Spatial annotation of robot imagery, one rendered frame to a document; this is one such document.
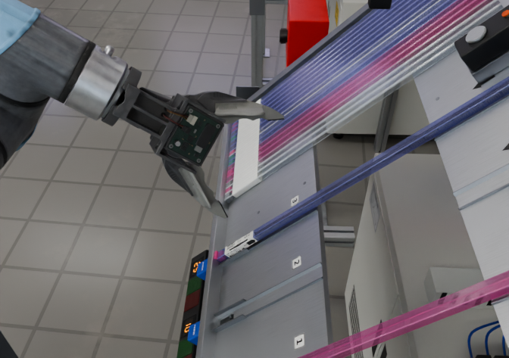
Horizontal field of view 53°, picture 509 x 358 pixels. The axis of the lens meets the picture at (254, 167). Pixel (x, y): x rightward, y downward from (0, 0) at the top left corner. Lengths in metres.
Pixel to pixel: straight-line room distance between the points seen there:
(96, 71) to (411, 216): 0.69
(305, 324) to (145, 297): 1.08
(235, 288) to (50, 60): 0.40
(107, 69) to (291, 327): 0.36
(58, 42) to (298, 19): 0.83
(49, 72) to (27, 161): 1.66
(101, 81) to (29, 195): 1.53
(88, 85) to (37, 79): 0.05
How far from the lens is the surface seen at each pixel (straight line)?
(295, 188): 0.76
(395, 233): 1.01
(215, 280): 0.78
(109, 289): 1.70
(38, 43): 0.57
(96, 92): 0.57
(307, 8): 1.36
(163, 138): 0.57
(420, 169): 1.15
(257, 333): 0.67
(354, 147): 2.13
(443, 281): 0.91
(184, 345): 0.81
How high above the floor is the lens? 1.37
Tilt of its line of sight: 43 degrees down
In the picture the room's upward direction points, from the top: straight up
